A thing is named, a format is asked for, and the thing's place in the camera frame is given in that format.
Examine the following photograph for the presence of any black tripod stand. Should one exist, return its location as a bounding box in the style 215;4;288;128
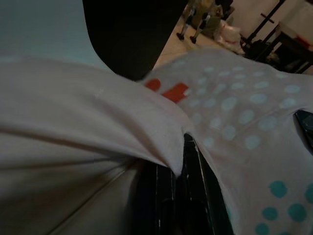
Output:
240;0;287;61

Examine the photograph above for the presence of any pink dotted pillow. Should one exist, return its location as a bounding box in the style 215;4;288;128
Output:
0;47;313;235

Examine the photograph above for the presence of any white plastic bag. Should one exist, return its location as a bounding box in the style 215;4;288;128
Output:
214;20;246;54

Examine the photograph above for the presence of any white plastic shell chair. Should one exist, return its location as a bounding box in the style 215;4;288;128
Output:
82;0;186;82

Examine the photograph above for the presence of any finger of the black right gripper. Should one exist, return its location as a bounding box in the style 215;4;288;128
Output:
294;109;313;155

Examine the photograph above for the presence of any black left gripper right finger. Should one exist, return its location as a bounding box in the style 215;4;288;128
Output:
176;131;231;235

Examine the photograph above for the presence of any dark wooden table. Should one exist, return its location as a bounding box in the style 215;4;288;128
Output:
266;21;313;74

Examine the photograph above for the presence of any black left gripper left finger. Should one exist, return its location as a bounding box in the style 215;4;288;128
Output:
135;158;178;235

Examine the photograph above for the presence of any olive green bag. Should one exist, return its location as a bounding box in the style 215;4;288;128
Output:
195;0;223;38

